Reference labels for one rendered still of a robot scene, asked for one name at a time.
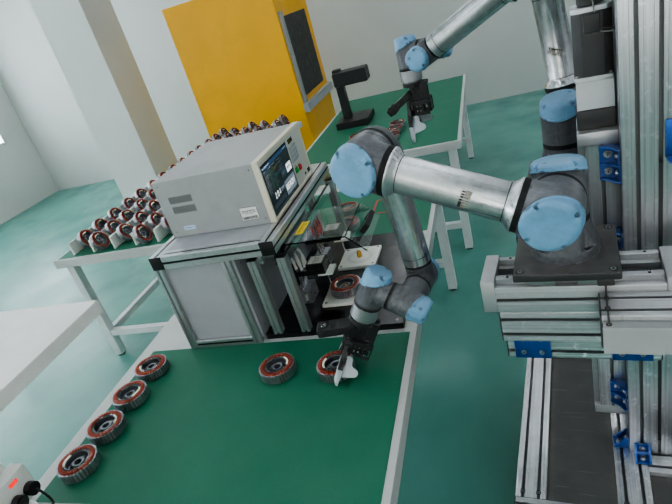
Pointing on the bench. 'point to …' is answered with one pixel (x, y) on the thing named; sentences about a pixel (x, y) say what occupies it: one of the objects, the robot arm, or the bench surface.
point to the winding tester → (229, 182)
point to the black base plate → (390, 255)
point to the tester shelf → (270, 242)
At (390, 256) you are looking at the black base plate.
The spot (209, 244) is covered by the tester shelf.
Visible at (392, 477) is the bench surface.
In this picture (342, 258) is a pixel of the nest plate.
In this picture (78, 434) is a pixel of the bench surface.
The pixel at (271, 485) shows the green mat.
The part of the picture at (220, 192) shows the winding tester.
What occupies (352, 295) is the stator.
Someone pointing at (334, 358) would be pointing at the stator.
